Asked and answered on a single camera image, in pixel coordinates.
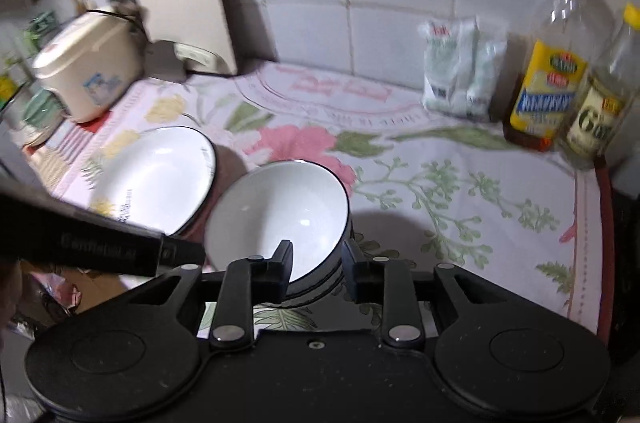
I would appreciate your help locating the oil bottle yellow label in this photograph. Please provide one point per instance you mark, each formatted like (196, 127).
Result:
(550, 93)

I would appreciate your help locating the floral tablecloth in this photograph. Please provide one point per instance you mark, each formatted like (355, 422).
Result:
(425, 183)

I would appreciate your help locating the green strainer basket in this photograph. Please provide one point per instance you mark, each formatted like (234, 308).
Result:
(42, 110)

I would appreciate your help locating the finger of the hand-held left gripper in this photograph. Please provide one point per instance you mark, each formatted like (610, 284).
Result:
(185, 253)

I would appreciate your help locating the white plate black rim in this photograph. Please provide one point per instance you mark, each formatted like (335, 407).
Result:
(155, 178)

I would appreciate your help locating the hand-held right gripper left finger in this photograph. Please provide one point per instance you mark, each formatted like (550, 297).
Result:
(282, 270)

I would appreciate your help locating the red striped cloth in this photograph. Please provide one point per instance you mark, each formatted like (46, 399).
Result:
(70, 148)

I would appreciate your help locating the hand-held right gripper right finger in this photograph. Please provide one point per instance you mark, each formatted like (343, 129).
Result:
(350, 273)

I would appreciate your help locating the cream rice cooker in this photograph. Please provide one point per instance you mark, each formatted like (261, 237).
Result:
(90, 68)

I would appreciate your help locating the white seasoning packet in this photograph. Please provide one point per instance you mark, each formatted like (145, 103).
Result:
(450, 68)
(487, 83)

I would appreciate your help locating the clear vinegar bottle yellow cap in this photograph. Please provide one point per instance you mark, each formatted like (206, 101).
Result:
(597, 118)

